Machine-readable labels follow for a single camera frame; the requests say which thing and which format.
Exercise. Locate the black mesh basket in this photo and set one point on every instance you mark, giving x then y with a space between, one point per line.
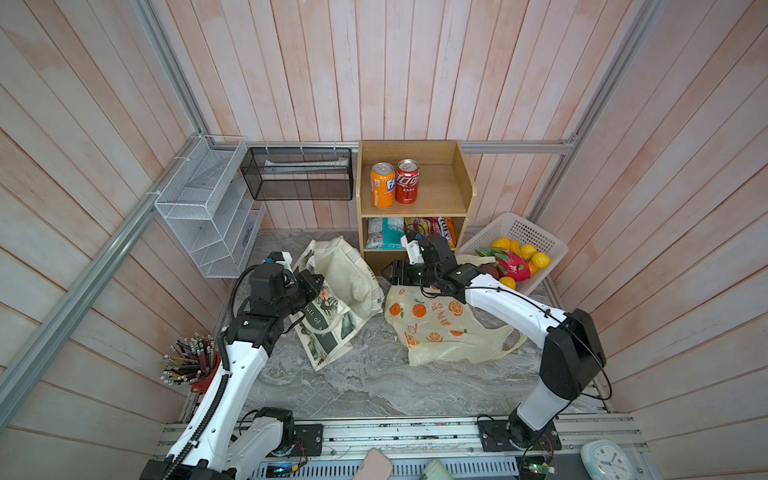
298 173

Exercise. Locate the white analog clock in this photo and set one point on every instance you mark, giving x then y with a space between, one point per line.
606 460

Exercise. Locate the yellow lemon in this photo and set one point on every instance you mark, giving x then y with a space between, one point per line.
540 260

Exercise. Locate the pink dragon fruit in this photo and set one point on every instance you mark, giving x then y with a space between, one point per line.
505 263

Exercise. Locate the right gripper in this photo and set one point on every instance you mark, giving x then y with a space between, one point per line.
400 268

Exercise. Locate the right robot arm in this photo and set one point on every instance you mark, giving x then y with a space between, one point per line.
572 354

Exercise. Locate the white wire mesh rack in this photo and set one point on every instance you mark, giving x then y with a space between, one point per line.
208 206

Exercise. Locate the red cola can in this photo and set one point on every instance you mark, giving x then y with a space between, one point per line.
407 181

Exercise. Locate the pink phone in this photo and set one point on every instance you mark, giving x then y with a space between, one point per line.
375 466

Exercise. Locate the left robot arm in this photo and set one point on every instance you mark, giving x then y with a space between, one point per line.
206 449

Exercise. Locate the orange Fanta can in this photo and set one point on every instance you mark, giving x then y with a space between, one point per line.
383 181

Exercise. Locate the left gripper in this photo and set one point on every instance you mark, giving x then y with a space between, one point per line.
304 278

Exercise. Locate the colourful candy packet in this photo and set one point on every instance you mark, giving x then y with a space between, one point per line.
423 226

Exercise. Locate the orange snack packet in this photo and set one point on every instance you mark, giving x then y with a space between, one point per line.
447 230

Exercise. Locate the white plastic fruit basket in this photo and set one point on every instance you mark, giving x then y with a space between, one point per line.
514 227

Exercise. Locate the cream canvas tote bag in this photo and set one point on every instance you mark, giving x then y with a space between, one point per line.
349 297

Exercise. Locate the orange print plastic bag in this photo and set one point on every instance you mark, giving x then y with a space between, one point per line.
442 329

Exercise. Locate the red pencil cup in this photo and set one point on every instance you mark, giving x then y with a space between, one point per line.
192 362

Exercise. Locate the teal snack packet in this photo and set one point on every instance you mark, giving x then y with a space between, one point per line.
385 233

